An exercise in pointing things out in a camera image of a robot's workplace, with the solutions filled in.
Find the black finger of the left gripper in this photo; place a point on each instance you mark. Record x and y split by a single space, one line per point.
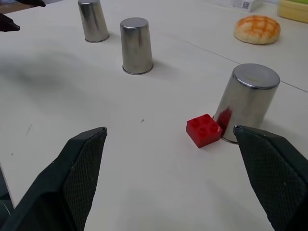
31 2
8 24

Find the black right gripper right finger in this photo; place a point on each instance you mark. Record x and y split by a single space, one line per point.
276 173

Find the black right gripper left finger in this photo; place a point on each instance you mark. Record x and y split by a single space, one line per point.
60 183

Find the steel cup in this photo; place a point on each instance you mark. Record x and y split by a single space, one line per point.
245 101
136 45
93 20

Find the red toy brick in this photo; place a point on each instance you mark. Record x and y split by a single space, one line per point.
203 131

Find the melon pan bread bun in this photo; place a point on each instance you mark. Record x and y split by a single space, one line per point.
257 30

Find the yellow sponge block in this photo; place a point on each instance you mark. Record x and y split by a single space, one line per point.
293 9

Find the white printed box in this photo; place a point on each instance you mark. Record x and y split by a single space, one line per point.
245 4

